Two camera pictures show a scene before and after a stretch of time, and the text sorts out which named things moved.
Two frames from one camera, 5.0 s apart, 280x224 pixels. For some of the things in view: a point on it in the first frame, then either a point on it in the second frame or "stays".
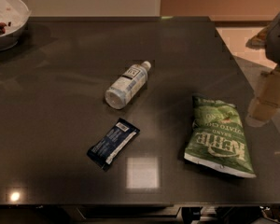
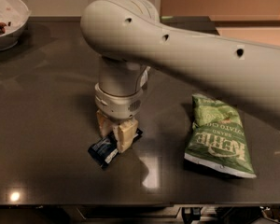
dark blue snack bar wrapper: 112,143 stays
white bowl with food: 9,18 stays
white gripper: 278,42 → 118,105
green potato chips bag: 218,137 stays
